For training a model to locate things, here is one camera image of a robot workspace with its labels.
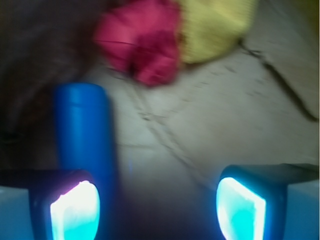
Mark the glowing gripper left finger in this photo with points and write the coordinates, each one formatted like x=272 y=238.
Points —
x=48 y=205

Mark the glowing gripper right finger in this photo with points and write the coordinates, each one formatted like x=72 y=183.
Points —
x=269 y=201

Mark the blue plastic bottle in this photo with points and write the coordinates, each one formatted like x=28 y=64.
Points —
x=85 y=132

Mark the brown paper bag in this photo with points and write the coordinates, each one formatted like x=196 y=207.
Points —
x=257 y=104

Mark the yellow cloth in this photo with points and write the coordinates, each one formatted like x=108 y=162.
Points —
x=211 y=28

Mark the crumpled red paper ball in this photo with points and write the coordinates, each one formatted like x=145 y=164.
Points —
x=141 y=38

